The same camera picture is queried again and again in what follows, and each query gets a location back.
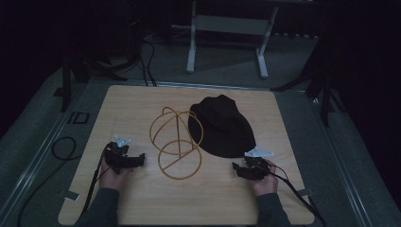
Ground white metal stand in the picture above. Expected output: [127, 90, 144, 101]
[185, 0, 280, 79]

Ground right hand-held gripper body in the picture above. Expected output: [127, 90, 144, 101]
[239, 146, 275, 182]

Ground grey tape piece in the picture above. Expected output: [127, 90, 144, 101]
[297, 187, 315, 198]
[63, 190, 81, 201]

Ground person's right hand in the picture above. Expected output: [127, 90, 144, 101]
[250, 159, 280, 197]

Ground black tripod stand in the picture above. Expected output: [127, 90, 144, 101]
[270, 41, 346, 128]
[60, 53, 129, 113]

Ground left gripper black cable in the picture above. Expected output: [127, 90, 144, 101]
[79, 142, 113, 219]

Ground black bucket hat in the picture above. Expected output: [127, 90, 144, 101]
[187, 94, 257, 159]

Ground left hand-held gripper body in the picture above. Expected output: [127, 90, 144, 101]
[103, 135, 140, 175]

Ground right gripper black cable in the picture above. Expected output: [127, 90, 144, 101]
[267, 164, 327, 227]

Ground black floor cable loop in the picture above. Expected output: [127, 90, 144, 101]
[16, 135, 78, 227]

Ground person's left hand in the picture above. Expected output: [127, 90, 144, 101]
[98, 164, 134, 192]

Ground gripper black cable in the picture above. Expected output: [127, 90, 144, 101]
[79, 142, 113, 219]
[267, 164, 327, 227]

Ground black background cables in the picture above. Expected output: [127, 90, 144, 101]
[137, 37, 158, 88]

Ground gold wire hat stand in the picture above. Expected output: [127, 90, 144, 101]
[148, 106, 204, 181]

